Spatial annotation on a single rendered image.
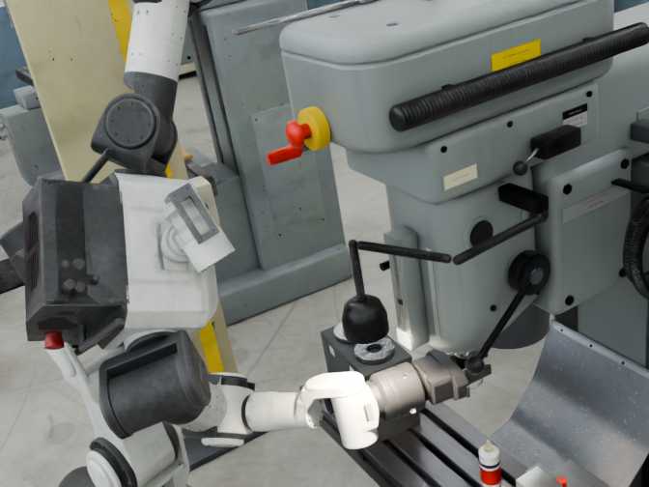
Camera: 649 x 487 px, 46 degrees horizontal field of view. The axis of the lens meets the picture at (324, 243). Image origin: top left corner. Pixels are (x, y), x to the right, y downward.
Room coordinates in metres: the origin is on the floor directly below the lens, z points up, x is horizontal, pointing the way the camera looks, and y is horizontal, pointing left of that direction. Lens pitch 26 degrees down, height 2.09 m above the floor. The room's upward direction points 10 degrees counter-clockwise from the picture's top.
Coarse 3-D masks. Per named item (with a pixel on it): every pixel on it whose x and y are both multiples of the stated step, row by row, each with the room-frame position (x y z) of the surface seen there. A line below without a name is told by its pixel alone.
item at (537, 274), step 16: (528, 256) 1.05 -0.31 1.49; (544, 256) 1.06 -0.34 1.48; (512, 272) 1.04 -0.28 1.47; (528, 272) 1.03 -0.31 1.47; (544, 272) 1.05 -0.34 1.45; (528, 288) 1.03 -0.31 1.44; (512, 304) 1.02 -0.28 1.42; (496, 336) 1.00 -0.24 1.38; (480, 352) 0.99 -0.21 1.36; (480, 368) 0.97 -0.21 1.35
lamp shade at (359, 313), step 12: (348, 300) 1.04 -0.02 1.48; (360, 300) 1.01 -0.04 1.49; (372, 300) 1.01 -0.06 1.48; (348, 312) 1.00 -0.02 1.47; (360, 312) 0.99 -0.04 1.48; (372, 312) 0.99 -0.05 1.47; (384, 312) 1.01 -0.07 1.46; (348, 324) 1.00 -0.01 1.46; (360, 324) 0.98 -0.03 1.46; (372, 324) 0.98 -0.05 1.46; (384, 324) 0.99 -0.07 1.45; (348, 336) 1.00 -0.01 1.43; (360, 336) 0.98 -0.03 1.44; (372, 336) 0.98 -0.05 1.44; (384, 336) 0.99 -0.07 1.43
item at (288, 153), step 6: (276, 150) 1.12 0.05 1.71; (282, 150) 1.12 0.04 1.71; (288, 150) 1.12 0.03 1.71; (294, 150) 1.12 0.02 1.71; (300, 150) 1.12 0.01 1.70; (306, 150) 1.13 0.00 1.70; (270, 156) 1.11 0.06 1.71; (276, 156) 1.11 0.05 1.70; (282, 156) 1.11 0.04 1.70; (288, 156) 1.11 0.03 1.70; (294, 156) 1.12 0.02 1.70; (300, 156) 1.12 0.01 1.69; (270, 162) 1.10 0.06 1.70; (276, 162) 1.11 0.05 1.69
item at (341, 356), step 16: (336, 336) 1.47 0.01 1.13; (336, 352) 1.44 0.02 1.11; (352, 352) 1.41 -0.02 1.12; (368, 352) 1.40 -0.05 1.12; (384, 352) 1.37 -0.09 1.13; (400, 352) 1.38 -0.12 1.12; (336, 368) 1.46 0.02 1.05; (352, 368) 1.37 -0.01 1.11; (368, 368) 1.34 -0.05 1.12; (384, 368) 1.33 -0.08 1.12; (416, 416) 1.36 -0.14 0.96; (384, 432) 1.32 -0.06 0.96; (400, 432) 1.34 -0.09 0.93
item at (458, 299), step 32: (480, 192) 1.04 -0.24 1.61; (416, 224) 1.08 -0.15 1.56; (448, 224) 1.03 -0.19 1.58; (480, 224) 1.03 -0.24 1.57; (512, 224) 1.06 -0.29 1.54; (480, 256) 1.04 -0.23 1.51; (512, 256) 1.06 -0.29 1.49; (448, 288) 1.04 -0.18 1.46; (480, 288) 1.03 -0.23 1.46; (512, 288) 1.06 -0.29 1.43; (448, 320) 1.04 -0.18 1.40; (480, 320) 1.03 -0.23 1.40; (512, 320) 1.07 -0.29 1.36; (448, 352) 1.07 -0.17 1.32
